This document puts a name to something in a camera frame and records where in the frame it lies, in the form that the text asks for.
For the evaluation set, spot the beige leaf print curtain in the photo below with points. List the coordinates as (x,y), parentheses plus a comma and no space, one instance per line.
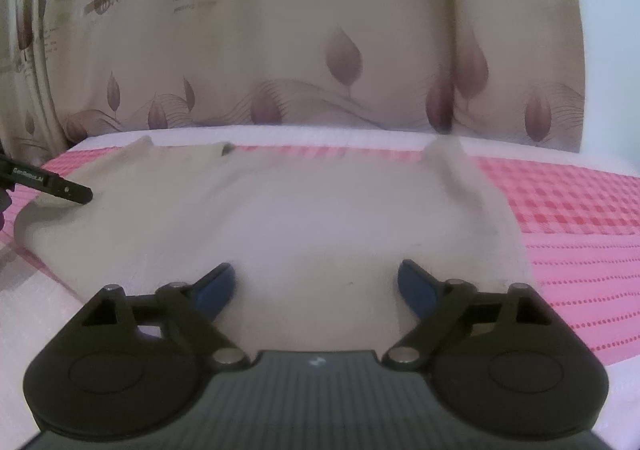
(300,29)

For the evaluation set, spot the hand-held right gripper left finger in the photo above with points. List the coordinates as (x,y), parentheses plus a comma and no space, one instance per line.
(215,287)

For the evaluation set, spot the beige shirt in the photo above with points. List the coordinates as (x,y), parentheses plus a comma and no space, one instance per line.
(300,220)

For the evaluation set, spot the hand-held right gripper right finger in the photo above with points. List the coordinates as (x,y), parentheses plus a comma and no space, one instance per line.
(417,285)

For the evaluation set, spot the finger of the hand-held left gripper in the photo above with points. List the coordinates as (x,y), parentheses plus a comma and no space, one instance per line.
(40,180)

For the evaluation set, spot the pink checked bed sheet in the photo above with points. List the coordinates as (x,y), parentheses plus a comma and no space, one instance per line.
(575,240)

